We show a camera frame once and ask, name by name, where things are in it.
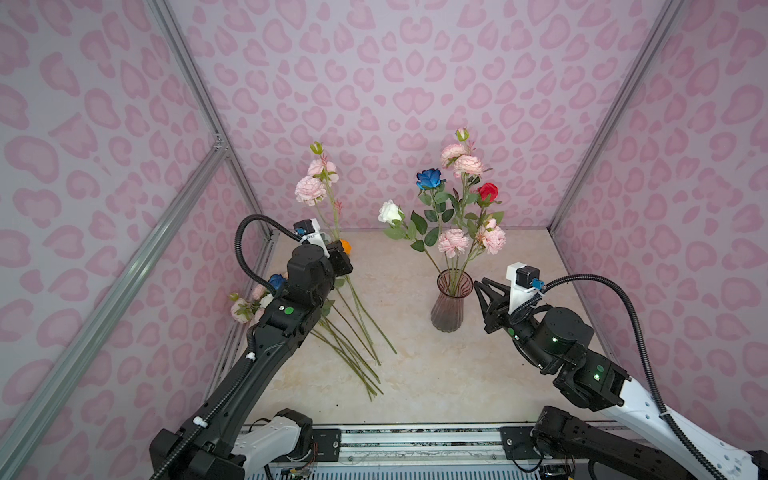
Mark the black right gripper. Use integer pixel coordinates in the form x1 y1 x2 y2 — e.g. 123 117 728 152
470 277 558 373

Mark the purple ribbed glass vase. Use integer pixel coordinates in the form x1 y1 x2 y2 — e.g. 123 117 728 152
430 269 473 333

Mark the white rose stem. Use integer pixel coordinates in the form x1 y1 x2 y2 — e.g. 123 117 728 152
378 200 442 272

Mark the red rose stem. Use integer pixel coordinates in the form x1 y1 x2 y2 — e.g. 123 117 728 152
469 182 499 241

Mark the blue rose stem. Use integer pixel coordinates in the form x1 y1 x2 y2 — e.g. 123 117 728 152
411 168 463 272

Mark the pink rose spray stem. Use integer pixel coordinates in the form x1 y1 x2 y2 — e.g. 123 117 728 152
440 127 487 277

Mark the orange rose stem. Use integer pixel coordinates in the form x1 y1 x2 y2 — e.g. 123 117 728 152
339 239 352 256

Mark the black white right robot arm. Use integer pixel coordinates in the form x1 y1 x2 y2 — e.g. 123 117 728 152
473 264 767 479

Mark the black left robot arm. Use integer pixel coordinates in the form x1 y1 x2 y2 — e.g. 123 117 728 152
149 214 353 479

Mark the pale pink white flower bunch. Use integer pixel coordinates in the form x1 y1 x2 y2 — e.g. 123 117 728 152
229 284 274 324

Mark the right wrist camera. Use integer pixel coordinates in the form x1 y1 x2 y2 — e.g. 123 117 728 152
506 262 544 314

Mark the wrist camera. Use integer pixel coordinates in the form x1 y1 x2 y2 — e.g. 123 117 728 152
293 218 330 258
506 262 544 314

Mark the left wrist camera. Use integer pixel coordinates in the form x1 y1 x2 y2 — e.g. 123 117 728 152
293 218 330 258

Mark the aluminium frame profile left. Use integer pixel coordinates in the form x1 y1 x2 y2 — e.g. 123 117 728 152
1 1 269 479

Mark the aluminium frame profile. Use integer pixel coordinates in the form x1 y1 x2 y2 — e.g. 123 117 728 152
547 0 688 237
1 1 269 479

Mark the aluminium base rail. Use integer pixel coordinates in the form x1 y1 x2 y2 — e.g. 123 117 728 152
239 421 691 480

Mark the aluminium frame profile right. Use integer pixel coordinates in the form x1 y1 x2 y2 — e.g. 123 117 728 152
547 0 688 237

